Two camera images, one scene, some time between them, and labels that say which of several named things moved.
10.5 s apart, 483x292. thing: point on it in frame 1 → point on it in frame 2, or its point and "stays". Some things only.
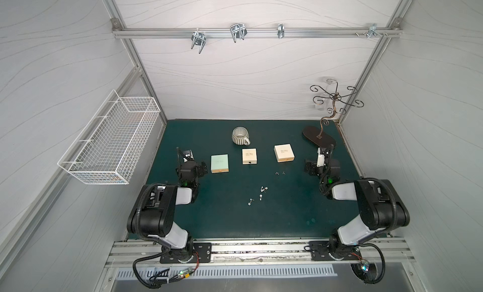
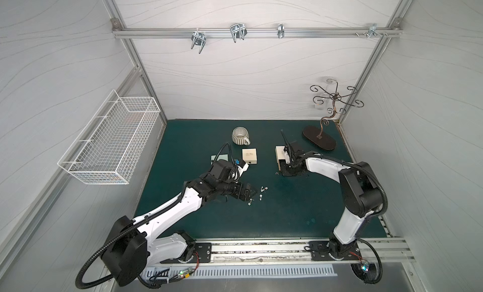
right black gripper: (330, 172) → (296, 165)
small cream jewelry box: (249, 156) stays
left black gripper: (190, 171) → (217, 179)
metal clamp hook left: (198, 38) stays
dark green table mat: (256, 187) stays
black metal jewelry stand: (319, 136) stays
